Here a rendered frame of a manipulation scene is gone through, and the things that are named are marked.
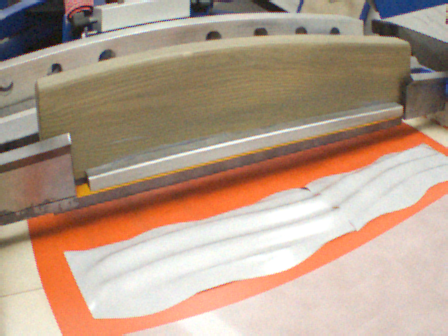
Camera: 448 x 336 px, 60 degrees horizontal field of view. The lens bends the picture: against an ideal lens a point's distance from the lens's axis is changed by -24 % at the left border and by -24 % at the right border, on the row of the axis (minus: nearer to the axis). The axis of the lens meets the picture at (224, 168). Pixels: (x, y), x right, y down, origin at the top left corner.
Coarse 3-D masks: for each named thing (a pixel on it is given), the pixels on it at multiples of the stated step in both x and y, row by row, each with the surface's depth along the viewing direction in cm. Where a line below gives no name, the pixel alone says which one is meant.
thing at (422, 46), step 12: (216, 12) 104; (228, 12) 105; (240, 12) 106; (408, 36) 114; (420, 36) 118; (420, 48) 108; (432, 48) 112; (444, 48) 116; (420, 60) 100; (432, 60) 103; (444, 60) 106
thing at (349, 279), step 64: (192, 192) 35; (256, 192) 35; (64, 256) 27; (320, 256) 28; (384, 256) 27; (64, 320) 22; (128, 320) 23; (192, 320) 23; (256, 320) 23; (320, 320) 22; (384, 320) 22
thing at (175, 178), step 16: (368, 128) 43; (384, 128) 44; (288, 144) 38; (304, 144) 39; (320, 144) 40; (224, 160) 36; (240, 160) 37; (256, 160) 37; (160, 176) 34; (176, 176) 35; (192, 176) 35; (112, 192) 32; (128, 192) 33; (144, 192) 34; (80, 208) 32
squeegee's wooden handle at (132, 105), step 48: (192, 48) 31; (240, 48) 32; (288, 48) 33; (336, 48) 36; (384, 48) 39; (48, 96) 26; (96, 96) 28; (144, 96) 30; (192, 96) 31; (240, 96) 33; (288, 96) 35; (336, 96) 38; (384, 96) 41; (96, 144) 29; (144, 144) 31
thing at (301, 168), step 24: (336, 144) 42; (360, 144) 42; (384, 144) 43; (408, 144) 43; (432, 144) 43; (288, 168) 38; (312, 168) 38; (336, 168) 38; (432, 192) 34; (384, 216) 31; (408, 216) 31; (432, 216) 31; (384, 240) 29; (408, 240) 28; (432, 240) 28; (408, 264) 26; (432, 264) 25
